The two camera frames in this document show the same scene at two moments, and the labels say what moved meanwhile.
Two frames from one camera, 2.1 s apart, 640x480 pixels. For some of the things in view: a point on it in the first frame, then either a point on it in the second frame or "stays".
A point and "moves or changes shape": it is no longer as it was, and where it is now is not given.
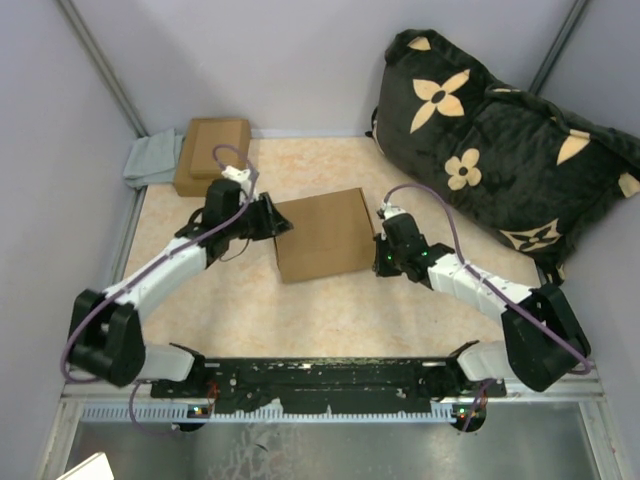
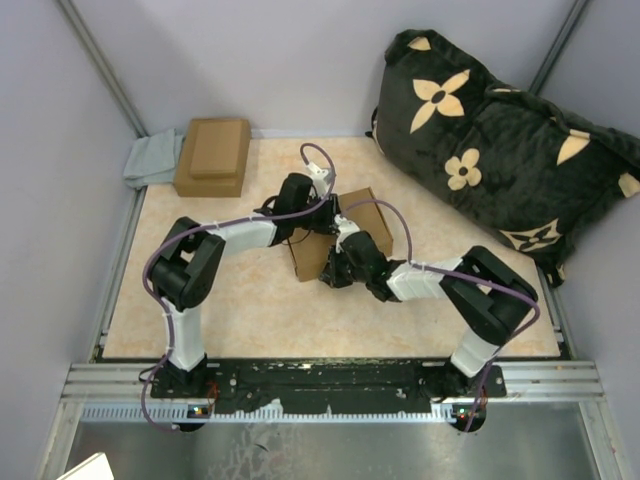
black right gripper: x=379 y=267 → x=329 y=275
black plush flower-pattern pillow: x=538 y=178 stays
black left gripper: x=272 y=223 → x=330 y=208
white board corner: x=94 y=468 stays
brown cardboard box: x=332 y=234 moves or changes shape
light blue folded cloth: x=154 y=159 stays
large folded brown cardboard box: x=210 y=145 stays
